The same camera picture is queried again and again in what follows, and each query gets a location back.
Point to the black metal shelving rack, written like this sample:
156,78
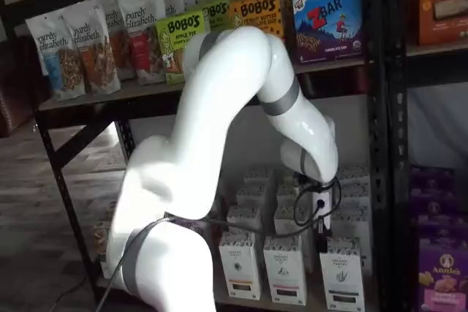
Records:
91,114
398,125

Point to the white tea box green strip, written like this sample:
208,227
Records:
351,198
349,224
340,275

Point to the blue Z Bar box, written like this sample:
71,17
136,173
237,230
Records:
329,27

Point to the blue purely elizabeth granola bag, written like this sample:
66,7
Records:
55,56

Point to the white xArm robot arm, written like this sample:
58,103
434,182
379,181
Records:
204,114

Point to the red purely elizabeth granola bag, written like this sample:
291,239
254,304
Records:
140,41

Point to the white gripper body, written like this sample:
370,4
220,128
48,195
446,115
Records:
323,209

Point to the yellow Bobo's peanut butter box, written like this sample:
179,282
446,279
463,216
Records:
256,12

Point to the white tea box yellow strip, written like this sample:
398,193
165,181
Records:
243,217
239,264
257,177
248,195

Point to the purple Annie's box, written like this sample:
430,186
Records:
442,228
442,279
431,191

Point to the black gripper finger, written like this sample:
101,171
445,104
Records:
328,226
322,240

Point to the white tea box pink strip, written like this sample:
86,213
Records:
289,218
285,272
287,193

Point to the orange purely elizabeth granola bag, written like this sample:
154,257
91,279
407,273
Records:
97,52
117,41

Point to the brown leather seat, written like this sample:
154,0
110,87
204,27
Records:
18,89

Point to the yellow purely elizabeth box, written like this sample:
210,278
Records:
100,239

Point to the green Bobo's apple pie box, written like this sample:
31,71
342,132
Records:
217,16
175,45

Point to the orange snack box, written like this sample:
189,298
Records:
442,1

